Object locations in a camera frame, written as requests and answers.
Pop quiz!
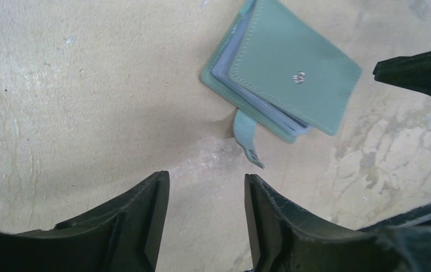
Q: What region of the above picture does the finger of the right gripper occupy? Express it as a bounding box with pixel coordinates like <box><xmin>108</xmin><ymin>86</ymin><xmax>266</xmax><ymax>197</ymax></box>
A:
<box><xmin>373</xmin><ymin>51</ymin><xmax>431</xmax><ymax>96</ymax></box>

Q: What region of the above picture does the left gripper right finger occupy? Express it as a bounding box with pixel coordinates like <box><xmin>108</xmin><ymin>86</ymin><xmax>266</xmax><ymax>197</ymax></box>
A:
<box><xmin>244</xmin><ymin>174</ymin><xmax>431</xmax><ymax>271</ymax></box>

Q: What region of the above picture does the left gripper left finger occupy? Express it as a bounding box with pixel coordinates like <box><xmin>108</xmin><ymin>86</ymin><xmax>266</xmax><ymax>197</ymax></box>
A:
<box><xmin>0</xmin><ymin>171</ymin><xmax>170</xmax><ymax>271</ymax></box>

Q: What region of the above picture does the green card holder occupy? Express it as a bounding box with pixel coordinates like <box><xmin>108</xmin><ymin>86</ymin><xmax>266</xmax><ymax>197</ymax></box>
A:
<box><xmin>200</xmin><ymin>1</ymin><xmax>361</xmax><ymax>168</ymax></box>

